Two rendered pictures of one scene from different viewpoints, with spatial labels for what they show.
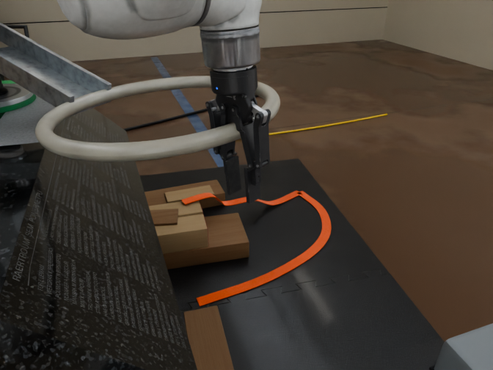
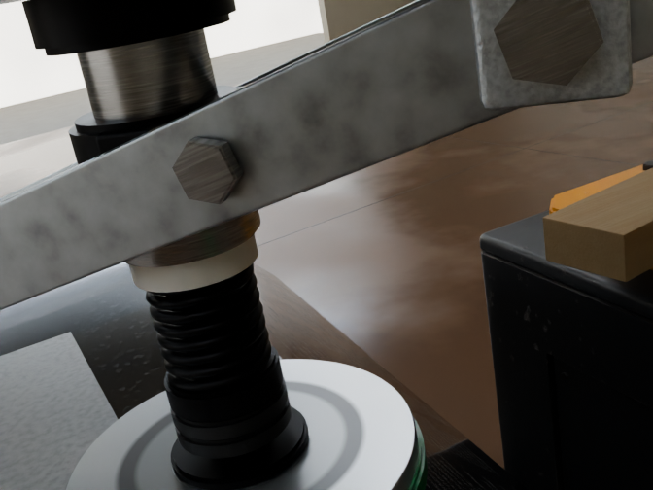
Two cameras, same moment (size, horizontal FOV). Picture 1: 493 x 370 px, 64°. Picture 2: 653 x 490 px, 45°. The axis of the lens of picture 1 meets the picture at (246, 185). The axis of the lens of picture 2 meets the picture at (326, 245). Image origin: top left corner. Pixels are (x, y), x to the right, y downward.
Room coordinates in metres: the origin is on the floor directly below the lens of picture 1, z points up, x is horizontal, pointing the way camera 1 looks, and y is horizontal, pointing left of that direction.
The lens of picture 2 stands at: (1.53, 0.74, 1.12)
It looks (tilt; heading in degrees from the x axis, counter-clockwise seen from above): 20 degrees down; 171
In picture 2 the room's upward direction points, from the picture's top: 10 degrees counter-clockwise
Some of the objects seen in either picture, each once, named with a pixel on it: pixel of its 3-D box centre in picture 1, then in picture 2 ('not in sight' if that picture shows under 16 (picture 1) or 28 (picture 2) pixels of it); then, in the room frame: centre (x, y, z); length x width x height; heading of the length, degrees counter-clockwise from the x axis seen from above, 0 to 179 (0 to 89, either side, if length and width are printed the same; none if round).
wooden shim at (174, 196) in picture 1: (189, 194); not in sight; (1.79, 0.31, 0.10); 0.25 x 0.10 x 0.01; 109
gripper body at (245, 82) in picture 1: (235, 95); not in sight; (0.63, 0.02, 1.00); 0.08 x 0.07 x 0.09; 45
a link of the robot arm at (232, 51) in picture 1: (231, 48); not in sight; (0.63, 0.02, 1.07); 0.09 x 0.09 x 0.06
